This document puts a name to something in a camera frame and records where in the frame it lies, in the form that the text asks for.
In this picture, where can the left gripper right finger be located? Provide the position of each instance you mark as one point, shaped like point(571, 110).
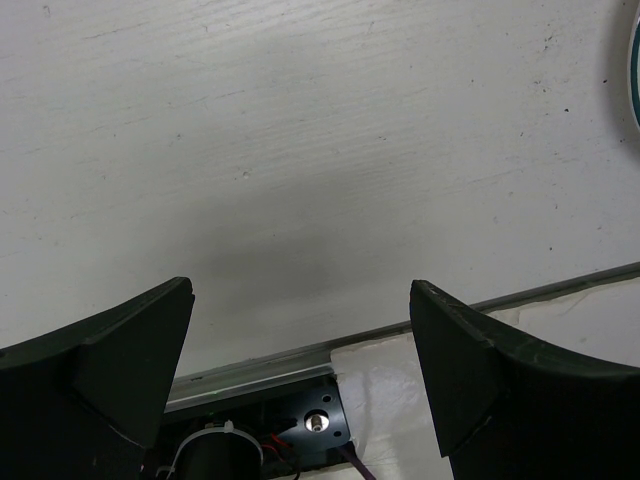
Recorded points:
point(507, 405)

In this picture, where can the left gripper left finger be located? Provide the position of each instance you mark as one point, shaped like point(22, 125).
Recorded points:
point(86, 401)

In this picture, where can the aluminium table rail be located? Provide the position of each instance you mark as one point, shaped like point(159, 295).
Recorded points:
point(312, 361)

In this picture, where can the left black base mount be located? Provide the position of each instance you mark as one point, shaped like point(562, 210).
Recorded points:
point(279, 432)

